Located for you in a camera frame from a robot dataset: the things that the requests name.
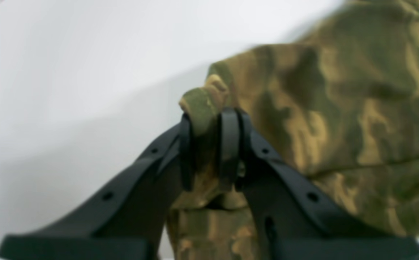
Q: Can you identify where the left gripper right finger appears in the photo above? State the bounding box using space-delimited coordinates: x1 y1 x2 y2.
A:
217 108 419 260

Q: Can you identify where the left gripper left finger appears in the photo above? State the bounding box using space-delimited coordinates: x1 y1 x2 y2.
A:
0 114 194 260

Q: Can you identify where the camouflage t-shirt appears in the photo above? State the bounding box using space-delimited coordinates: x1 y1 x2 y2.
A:
166 0 419 260

